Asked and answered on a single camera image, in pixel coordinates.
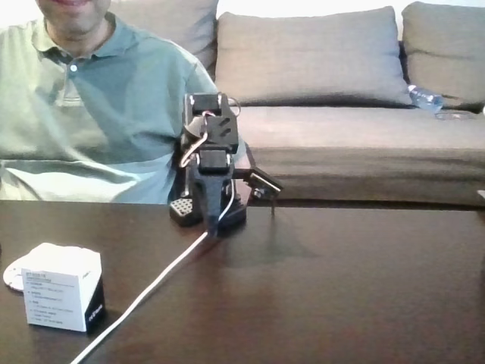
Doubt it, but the white servo box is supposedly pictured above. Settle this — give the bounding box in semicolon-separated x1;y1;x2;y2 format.
23;242;106;334

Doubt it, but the black angled device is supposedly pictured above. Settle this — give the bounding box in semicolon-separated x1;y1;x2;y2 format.
245;166;284;200

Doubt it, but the person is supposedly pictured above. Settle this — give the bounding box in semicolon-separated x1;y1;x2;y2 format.
0;0;251;205

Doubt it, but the wide grey sofa cushion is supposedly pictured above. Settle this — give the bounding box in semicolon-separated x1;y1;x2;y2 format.
214;5;414;109

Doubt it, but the grey fabric sofa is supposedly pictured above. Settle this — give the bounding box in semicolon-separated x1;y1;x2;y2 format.
102;0;485;208

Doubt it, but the round white coaster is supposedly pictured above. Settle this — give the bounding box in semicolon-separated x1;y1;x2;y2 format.
2;257;30;292

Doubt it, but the clear plastic water bottle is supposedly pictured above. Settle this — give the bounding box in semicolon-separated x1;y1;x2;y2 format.
407;83;444;113

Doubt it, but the clear plastic wrapper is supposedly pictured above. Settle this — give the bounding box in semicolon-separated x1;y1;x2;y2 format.
434;111;471;121

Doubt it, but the white cable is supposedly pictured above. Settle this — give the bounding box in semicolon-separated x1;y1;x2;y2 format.
70;181;235;364

